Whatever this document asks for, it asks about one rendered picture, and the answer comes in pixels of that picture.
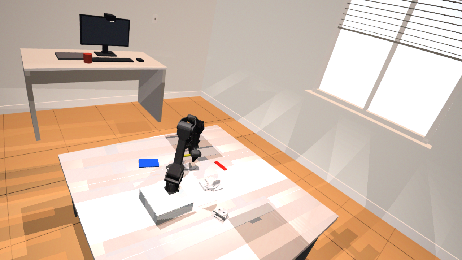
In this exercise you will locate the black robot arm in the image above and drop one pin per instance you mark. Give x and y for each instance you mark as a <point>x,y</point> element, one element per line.
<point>175,173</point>

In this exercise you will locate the blue flat rectangular plate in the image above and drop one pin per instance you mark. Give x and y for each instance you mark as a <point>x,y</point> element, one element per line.
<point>150,163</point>

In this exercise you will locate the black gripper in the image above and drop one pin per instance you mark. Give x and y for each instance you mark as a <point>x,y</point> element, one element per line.
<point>194,153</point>

